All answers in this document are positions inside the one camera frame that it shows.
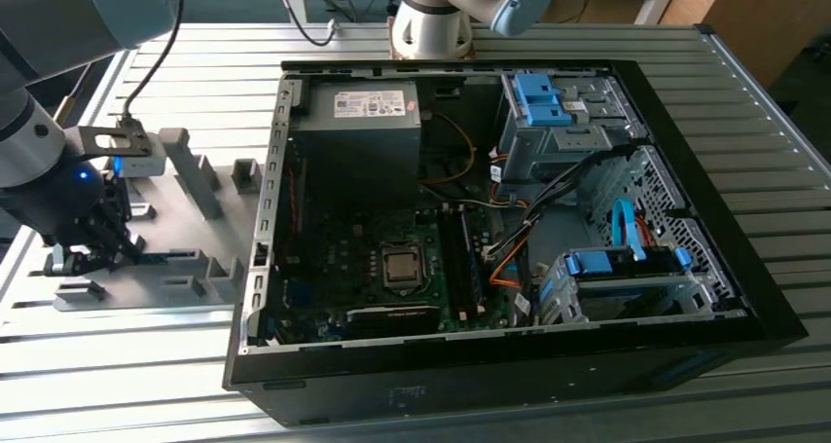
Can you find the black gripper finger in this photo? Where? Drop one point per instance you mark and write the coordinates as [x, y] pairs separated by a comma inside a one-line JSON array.
[[116, 224], [81, 260]]

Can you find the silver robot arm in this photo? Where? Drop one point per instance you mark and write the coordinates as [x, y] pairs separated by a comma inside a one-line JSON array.
[[52, 24]]

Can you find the black RAM slot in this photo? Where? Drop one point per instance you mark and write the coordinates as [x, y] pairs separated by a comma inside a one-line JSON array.
[[452, 263]]

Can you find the grey parts rack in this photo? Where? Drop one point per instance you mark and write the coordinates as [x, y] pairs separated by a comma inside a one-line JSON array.
[[181, 229]]

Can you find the green motherboard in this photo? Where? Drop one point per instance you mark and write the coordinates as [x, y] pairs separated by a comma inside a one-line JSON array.
[[337, 268]]

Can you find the grey power supply unit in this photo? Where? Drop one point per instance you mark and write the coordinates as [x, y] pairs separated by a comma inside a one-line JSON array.
[[353, 121]]

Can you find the silver CPU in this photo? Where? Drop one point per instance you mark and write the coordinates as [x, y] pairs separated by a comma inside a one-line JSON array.
[[401, 268]]

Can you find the black graphics card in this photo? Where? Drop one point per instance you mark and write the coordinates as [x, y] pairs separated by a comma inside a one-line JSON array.
[[389, 319]]

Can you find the wooden desk with white legs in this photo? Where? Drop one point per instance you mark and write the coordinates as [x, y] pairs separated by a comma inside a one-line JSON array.
[[294, 5]]

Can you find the black PC case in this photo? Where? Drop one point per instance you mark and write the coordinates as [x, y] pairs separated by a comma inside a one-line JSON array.
[[453, 375]]

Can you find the blue drive carrier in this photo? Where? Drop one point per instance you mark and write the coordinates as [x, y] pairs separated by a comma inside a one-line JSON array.
[[538, 102]]

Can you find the grey metal drive cage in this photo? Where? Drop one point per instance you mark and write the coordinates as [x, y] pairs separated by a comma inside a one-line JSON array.
[[570, 141]]

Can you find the hard disk in blue carrier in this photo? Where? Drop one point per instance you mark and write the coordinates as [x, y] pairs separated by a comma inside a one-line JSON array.
[[597, 263]]

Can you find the grey metal disk bay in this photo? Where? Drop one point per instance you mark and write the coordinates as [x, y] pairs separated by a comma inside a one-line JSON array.
[[649, 287]]

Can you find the brown wooden cabinet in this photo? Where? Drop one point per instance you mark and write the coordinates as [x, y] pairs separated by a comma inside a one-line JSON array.
[[765, 24]]

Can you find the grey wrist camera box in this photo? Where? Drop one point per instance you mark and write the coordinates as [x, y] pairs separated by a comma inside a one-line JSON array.
[[142, 165]]

